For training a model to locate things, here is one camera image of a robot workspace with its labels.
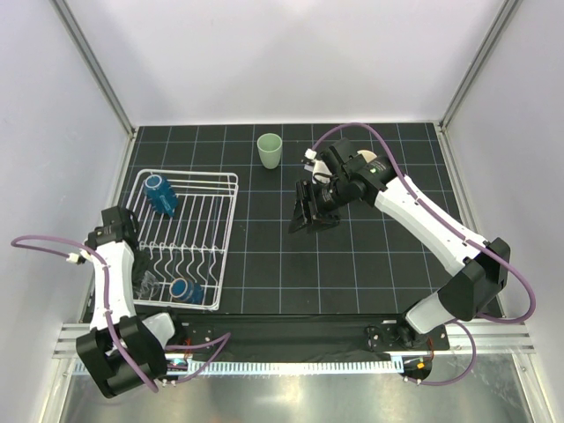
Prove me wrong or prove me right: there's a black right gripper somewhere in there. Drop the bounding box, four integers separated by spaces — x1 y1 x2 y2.
288 175 352 236

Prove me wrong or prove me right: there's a clear drinking glass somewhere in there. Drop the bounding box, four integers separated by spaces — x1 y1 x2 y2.
132 271 160 300

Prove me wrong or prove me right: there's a faceted blue mug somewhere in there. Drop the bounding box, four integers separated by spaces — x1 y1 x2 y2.
143 174 178 218

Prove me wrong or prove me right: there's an orange mug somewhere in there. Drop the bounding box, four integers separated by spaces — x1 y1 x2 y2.
358 150 377 163

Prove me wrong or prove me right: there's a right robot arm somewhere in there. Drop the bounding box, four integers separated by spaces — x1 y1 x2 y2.
289 151 510 349

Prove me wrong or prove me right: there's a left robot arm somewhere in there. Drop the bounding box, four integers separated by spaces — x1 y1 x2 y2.
76 206 187 398

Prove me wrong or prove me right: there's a black grid mat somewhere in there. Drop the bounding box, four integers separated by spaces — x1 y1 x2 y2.
120 123 477 315

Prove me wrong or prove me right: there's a light green cup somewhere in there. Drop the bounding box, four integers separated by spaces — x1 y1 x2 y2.
256 133 283 169

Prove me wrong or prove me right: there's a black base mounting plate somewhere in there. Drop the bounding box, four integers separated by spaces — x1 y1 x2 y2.
166 314 449 363

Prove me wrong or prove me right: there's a white wire dish rack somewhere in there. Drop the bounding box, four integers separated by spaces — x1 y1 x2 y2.
126 168 239 311

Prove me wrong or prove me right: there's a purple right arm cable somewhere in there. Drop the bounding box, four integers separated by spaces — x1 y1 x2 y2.
310 122 538 389

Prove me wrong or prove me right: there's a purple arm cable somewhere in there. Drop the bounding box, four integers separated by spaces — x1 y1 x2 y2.
9 235 233 393
310 122 538 389

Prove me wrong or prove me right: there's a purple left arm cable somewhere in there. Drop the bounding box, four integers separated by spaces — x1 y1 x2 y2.
9 235 233 393

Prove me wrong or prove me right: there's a white slotted cable duct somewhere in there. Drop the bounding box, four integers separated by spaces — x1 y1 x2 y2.
72 357 404 376

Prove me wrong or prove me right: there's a left aluminium frame post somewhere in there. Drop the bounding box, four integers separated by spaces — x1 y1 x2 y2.
49 0 136 138

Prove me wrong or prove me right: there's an aluminium frame post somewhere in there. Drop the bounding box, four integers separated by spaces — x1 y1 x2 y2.
438 0 523 132
49 0 136 138

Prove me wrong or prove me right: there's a right aluminium frame post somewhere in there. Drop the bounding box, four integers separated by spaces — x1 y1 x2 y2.
438 0 523 132

